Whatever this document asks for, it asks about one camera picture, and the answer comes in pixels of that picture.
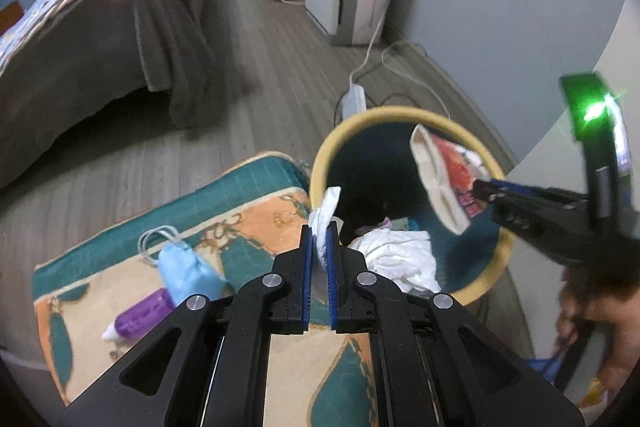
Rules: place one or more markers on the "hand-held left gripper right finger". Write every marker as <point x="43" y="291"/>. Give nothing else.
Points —
<point x="331" y="277"/>

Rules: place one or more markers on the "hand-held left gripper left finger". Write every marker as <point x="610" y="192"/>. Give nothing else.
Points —
<point x="306" y="277"/>

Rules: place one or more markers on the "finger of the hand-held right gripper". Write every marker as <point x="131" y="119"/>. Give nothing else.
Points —
<point x="515" y="214"/>
<point x="515" y="189"/>

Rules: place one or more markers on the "white tissue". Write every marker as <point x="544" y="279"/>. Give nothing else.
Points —
<point x="325" y="207"/>

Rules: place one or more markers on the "white and red packet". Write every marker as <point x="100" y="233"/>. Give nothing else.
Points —
<point x="440" y="172"/>

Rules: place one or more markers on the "teal bin with yellow rim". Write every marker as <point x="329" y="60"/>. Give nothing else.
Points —
<point x="370" y="157"/>

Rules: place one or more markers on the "person's right hand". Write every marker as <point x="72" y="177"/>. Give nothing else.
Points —
<point x="620" y="322"/>

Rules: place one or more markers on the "white crumpled paper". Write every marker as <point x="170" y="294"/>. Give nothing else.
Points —
<point x="400" y="257"/>

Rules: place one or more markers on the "patterned teal and orange rug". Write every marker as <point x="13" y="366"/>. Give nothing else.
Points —
<point x="250" y="232"/>

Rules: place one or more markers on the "blue face mask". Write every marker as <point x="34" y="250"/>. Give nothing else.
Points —
<point x="185" y="267"/>

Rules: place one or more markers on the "purple bottle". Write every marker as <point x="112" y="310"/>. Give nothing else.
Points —
<point x="140" y="317"/>

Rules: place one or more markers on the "white power strip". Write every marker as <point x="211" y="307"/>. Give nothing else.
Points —
<point x="354" y="102"/>

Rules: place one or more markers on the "bed with brown cover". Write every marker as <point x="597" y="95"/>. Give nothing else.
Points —
<point x="75" y="82"/>

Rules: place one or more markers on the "wooden headboard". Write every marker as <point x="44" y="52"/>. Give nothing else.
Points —
<point x="10" y="14"/>

